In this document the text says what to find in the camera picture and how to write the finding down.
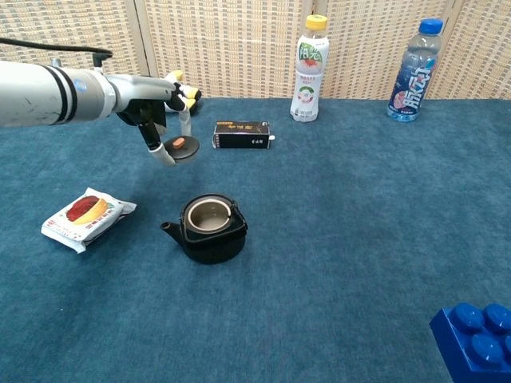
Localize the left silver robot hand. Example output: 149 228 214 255
105 73 192 168

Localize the black lid with orange knob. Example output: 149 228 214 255
160 135 200 163

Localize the black cast iron teapot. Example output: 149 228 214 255
160 193 248 265

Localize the black white yellow plush toy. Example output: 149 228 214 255
164 69 202 116

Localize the woven folding screen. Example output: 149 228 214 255
0 0 511 101

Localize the black box with gold print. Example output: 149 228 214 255
212 120 277 150

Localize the white snack packet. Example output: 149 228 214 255
40 187 138 255

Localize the yellow capped drink bottle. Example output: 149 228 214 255
289 14 331 123

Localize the blue table mat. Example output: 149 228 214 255
0 94 511 383

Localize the blue capped drink bottle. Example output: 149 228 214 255
386 18 445 123

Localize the blue building block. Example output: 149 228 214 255
429 302 511 383

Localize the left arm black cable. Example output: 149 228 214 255
0 38 114 67

